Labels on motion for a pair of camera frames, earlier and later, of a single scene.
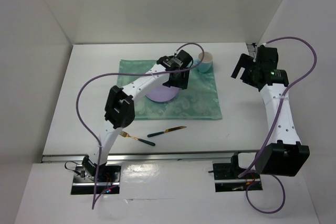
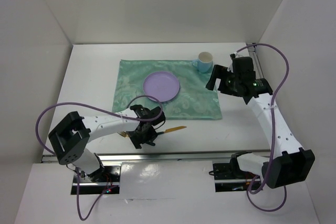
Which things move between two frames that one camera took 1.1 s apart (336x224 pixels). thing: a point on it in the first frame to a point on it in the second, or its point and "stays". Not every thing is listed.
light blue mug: (206, 66) stays
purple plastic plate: (161, 93) stays
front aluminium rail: (183, 156) stays
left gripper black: (182, 83) to (151, 135)
